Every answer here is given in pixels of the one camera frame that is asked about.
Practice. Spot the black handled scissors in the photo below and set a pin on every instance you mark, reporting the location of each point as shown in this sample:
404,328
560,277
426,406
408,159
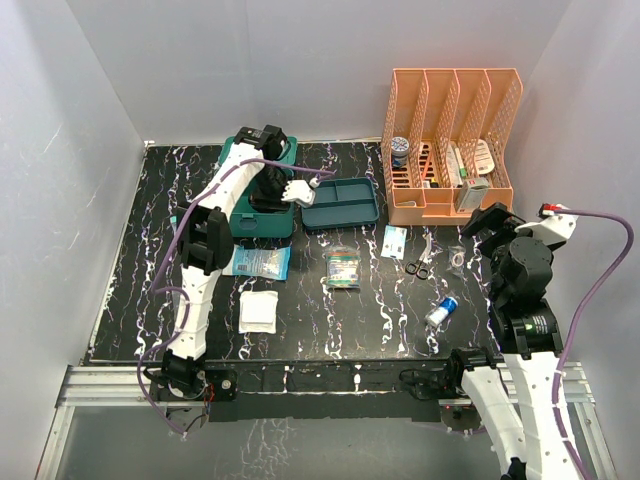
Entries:
418,268

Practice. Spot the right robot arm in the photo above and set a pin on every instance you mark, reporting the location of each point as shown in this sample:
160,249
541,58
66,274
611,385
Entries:
530,433

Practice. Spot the white grey device box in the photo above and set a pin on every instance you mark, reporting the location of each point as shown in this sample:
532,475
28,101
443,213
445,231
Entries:
471,194

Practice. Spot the green medicine kit box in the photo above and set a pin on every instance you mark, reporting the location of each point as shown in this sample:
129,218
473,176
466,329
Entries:
254,217

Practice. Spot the small clear ring bag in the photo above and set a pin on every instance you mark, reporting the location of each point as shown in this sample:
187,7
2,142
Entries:
456,255

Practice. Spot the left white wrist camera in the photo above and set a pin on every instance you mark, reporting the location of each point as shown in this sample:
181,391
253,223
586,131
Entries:
300,192

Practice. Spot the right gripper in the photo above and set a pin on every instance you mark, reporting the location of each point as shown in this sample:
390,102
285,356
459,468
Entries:
496,218

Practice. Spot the orange file organizer rack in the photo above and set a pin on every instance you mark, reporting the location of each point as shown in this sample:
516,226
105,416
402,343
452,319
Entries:
444,127

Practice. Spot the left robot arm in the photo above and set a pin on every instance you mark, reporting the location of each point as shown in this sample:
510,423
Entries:
203,245

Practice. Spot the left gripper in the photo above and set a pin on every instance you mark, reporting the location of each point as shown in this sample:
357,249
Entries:
269,204

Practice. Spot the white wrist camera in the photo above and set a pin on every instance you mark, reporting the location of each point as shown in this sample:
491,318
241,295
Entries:
554,228
300,192

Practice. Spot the blue lid round jar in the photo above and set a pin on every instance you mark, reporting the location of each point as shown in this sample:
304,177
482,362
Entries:
400,150

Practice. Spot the dark teal divider tray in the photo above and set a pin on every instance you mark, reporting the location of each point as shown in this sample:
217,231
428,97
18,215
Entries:
340,203

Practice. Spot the white blister card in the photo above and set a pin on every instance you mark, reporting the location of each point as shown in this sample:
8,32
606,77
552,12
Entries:
483,160

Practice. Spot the blue white bandage roll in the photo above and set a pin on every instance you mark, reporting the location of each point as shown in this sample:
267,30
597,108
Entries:
442,311

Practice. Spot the aluminium frame rail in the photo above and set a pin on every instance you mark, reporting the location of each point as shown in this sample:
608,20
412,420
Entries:
121,386

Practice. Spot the rubber gloves clear package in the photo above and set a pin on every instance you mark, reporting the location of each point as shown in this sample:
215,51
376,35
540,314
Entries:
342,267

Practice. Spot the white gauze pad package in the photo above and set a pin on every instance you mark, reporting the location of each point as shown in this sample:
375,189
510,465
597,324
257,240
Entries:
258,312

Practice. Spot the blue mask package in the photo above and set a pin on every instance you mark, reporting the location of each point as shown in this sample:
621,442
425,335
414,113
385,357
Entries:
271,264

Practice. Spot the white tube packages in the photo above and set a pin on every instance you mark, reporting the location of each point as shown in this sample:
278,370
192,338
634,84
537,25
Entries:
455,165

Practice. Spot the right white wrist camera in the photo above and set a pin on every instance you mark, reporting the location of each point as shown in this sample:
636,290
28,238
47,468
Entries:
554,228

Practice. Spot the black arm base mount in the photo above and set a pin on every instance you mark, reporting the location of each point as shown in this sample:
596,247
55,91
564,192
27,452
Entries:
337,389

